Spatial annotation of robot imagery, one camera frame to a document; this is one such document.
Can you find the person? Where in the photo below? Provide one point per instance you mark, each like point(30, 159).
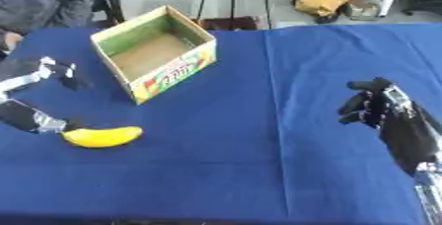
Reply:
point(40, 2)

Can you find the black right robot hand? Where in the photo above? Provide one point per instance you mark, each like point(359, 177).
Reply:
point(397, 123)

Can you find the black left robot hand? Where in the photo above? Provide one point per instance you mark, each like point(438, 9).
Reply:
point(23, 71)

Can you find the tan cardboard box green inside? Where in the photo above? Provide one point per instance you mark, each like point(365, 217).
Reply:
point(154, 53)

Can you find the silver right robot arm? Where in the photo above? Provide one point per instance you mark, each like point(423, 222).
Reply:
point(430, 189)

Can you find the dark brown box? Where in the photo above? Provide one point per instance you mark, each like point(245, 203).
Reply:
point(229, 23)

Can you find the yellow toy banana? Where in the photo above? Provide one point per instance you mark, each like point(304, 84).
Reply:
point(102, 136)

